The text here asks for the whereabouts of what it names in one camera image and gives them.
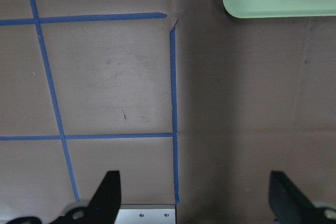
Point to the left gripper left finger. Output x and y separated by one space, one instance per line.
106 201

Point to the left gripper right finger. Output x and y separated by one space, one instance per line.
288 203

